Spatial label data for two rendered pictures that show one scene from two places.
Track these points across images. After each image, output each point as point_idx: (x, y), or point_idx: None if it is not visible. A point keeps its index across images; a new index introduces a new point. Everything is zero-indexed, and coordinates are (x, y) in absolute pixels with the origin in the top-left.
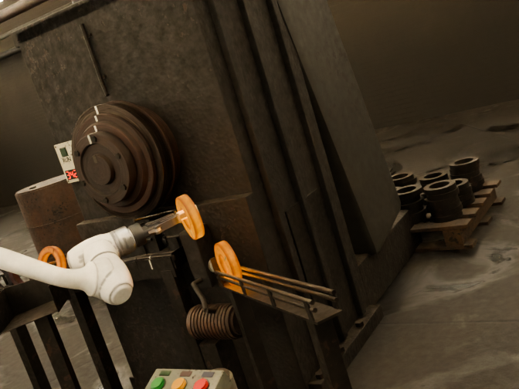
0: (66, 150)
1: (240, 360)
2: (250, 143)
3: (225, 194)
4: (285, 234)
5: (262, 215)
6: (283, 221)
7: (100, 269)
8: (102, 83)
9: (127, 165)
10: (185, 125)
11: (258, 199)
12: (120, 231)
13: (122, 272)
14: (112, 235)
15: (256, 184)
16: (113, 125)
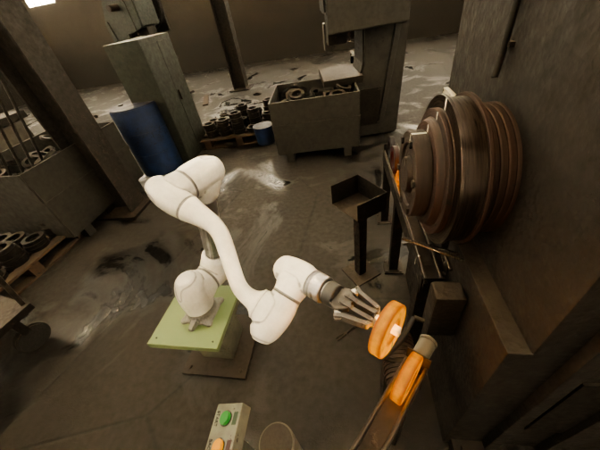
0: None
1: (433, 361)
2: None
3: (509, 306)
4: (542, 400)
5: (522, 371)
6: (556, 395)
7: (254, 312)
8: (499, 55)
9: (414, 200)
10: (537, 204)
11: (535, 362)
12: (312, 284)
13: (266, 330)
14: (306, 280)
15: (551, 352)
16: (437, 142)
